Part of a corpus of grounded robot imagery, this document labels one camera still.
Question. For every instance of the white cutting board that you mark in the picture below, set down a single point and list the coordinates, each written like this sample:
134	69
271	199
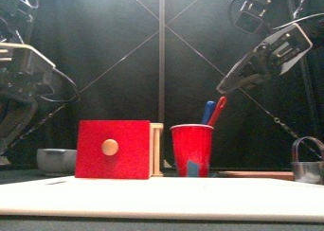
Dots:
162	198

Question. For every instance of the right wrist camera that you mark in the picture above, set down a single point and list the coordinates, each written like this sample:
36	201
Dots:
250	18

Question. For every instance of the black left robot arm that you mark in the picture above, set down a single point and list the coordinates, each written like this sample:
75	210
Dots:
12	14

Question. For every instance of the wooden box with red door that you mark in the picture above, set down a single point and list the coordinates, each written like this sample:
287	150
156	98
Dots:
115	149

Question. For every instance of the red plastic cup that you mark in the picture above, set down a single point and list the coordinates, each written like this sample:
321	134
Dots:
191	149

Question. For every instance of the brown wooden board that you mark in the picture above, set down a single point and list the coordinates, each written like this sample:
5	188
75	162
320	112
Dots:
257	174

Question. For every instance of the thin black stick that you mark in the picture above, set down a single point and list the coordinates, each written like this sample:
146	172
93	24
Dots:
55	182

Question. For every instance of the grey vertical frame pole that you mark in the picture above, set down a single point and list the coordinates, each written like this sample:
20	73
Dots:
160	51

